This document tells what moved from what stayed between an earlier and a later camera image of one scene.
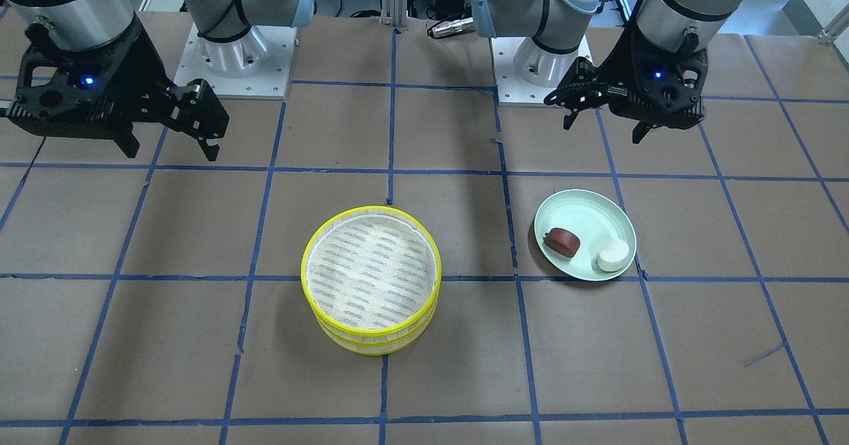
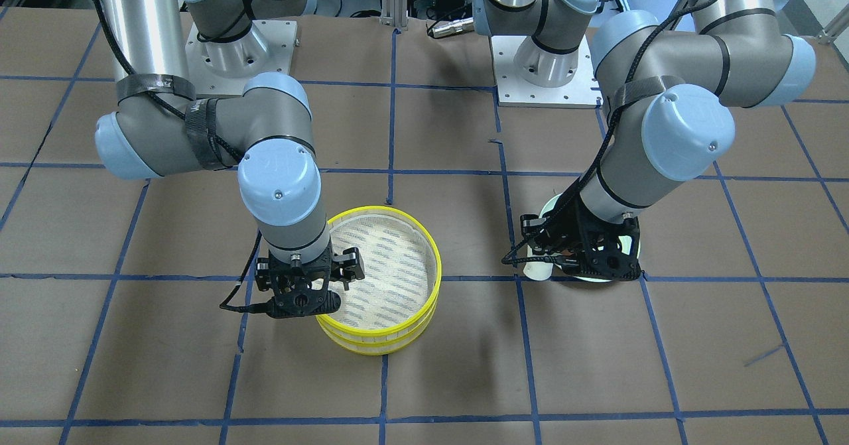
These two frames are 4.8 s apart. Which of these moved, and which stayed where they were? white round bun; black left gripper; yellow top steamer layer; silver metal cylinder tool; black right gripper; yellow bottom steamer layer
Moved: white round bun; black right gripper; black left gripper
Stayed: yellow bottom steamer layer; yellow top steamer layer; silver metal cylinder tool
